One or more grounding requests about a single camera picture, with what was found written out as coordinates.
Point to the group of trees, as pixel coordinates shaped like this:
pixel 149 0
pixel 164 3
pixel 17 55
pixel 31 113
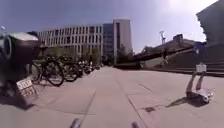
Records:
pixel 121 55

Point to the grey stone slab pavement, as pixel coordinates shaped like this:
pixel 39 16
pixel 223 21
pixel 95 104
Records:
pixel 110 100

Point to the pale building with tower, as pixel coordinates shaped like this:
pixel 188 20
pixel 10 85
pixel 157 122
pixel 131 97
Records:
pixel 73 36

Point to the lamp pole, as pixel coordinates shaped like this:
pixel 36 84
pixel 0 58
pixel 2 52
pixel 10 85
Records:
pixel 162 38

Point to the row of parked bicycles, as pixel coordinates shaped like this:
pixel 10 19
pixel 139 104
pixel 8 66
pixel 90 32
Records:
pixel 53 71

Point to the robot's own part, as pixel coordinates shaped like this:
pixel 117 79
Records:
pixel 75 124
pixel 135 125

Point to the low building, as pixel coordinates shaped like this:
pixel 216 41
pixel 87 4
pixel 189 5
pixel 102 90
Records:
pixel 176 42

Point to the small robot with white flag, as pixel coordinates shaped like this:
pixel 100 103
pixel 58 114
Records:
pixel 203 95

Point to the dark scooter with plate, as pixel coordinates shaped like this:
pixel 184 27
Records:
pixel 16 50

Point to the wide stone stairs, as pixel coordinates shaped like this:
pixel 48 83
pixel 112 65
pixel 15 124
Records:
pixel 216 69

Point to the dark building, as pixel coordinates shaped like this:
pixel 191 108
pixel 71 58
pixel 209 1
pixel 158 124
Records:
pixel 213 26

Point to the dark low wall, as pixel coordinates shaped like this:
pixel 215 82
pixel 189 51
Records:
pixel 126 66

